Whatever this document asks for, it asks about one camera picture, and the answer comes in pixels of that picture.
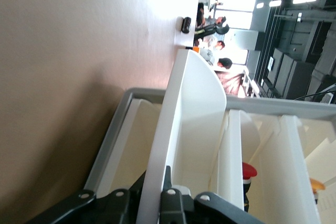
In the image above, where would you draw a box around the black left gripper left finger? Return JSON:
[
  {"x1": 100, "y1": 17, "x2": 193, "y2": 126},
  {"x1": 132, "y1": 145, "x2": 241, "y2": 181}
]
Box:
[{"x1": 104, "y1": 170, "x2": 146, "y2": 224}]

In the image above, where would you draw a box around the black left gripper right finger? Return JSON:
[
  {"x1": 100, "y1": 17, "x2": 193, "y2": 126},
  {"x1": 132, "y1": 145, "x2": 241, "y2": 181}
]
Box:
[{"x1": 159, "y1": 165, "x2": 195, "y2": 224}]

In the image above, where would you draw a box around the white plastic drawer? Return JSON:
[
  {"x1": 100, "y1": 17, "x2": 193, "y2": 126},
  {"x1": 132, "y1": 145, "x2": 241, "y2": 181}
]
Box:
[
  {"x1": 209, "y1": 109, "x2": 260, "y2": 212},
  {"x1": 258, "y1": 115, "x2": 336, "y2": 224},
  {"x1": 135, "y1": 49, "x2": 228, "y2": 224},
  {"x1": 96, "y1": 98, "x2": 164, "y2": 199}
]

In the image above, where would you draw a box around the red mushroom push button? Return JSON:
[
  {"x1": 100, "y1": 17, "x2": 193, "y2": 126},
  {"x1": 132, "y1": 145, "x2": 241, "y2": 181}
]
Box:
[{"x1": 241, "y1": 162, "x2": 258, "y2": 212}]

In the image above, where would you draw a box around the grey drawer cabinet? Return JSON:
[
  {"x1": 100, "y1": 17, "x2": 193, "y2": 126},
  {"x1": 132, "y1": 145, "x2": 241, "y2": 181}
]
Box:
[{"x1": 83, "y1": 87, "x2": 336, "y2": 224}]

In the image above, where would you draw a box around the yellow mushroom push button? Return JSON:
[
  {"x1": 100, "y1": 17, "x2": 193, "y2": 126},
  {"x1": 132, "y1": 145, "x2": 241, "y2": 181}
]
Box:
[{"x1": 309, "y1": 178, "x2": 327, "y2": 204}]

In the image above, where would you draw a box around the brown cloth covered table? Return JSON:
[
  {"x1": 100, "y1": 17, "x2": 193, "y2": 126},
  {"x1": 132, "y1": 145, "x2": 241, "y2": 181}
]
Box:
[{"x1": 214, "y1": 70, "x2": 244, "y2": 96}]

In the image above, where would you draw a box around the black-haired person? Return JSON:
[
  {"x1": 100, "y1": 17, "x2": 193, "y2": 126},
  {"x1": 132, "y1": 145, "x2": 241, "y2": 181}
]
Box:
[
  {"x1": 206, "y1": 57, "x2": 234, "y2": 70},
  {"x1": 207, "y1": 39, "x2": 226, "y2": 51}
]

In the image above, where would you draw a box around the small black box device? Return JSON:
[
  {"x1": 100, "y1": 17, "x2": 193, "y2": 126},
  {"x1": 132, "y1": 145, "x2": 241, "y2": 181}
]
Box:
[{"x1": 181, "y1": 16, "x2": 192, "y2": 34}]

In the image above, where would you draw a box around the dark grey storage cabinet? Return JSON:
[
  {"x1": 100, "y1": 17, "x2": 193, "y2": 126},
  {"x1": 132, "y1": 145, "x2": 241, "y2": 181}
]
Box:
[{"x1": 266, "y1": 47, "x2": 317, "y2": 100}]

